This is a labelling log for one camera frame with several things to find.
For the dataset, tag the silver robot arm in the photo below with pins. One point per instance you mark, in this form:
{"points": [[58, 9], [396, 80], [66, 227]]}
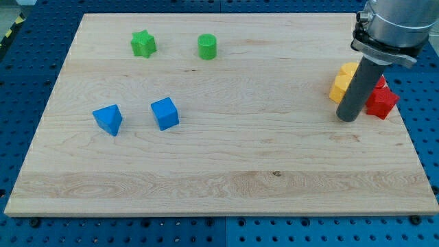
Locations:
{"points": [[394, 31]]}

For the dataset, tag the blue cube block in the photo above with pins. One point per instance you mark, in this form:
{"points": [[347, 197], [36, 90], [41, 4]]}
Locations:
{"points": [[165, 113]]}

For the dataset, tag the wooden board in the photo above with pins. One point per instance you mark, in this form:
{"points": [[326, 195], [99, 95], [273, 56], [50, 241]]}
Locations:
{"points": [[258, 133]]}

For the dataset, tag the green cylinder block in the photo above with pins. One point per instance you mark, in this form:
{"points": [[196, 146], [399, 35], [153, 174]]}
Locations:
{"points": [[207, 46]]}

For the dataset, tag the green star block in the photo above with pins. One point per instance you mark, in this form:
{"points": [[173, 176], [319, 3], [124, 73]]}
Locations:
{"points": [[143, 44]]}

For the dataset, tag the blue triangular prism block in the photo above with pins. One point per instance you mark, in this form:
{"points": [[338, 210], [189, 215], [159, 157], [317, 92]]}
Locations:
{"points": [[109, 119]]}

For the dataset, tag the yellow hexagon block front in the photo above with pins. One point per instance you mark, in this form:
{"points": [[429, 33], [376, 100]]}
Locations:
{"points": [[339, 87]]}

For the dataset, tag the yellow block rear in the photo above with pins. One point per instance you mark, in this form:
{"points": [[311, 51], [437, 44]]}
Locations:
{"points": [[348, 68]]}

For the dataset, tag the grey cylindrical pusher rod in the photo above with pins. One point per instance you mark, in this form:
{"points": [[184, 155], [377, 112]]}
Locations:
{"points": [[359, 90]]}

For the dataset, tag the red star block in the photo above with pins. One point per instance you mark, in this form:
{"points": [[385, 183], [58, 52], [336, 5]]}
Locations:
{"points": [[381, 102]]}

